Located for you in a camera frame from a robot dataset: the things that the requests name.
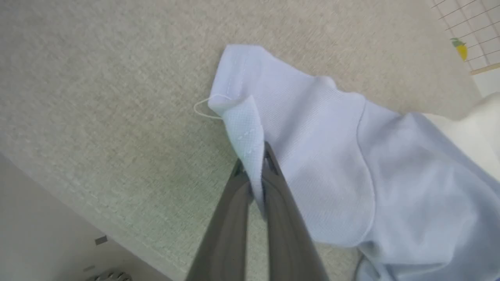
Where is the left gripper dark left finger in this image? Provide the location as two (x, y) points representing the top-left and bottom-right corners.
(186, 161), (251, 281)

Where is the white net fence panel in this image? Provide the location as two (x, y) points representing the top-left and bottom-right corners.
(430, 0), (500, 73)

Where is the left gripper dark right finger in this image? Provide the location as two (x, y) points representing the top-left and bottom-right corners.
(262, 141), (329, 281)

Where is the grey fabric sofa cushion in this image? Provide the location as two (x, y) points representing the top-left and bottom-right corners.
(0, 0), (485, 281)

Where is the yellow lemon decoration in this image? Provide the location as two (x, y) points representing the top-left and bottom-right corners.
(451, 37), (468, 62)

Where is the wooden fence frame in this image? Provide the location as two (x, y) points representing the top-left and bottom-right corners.
(471, 62), (500, 76)

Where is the light blue white-sleeved t-shirt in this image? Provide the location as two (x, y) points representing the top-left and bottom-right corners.
(194, 44), (500, 281)

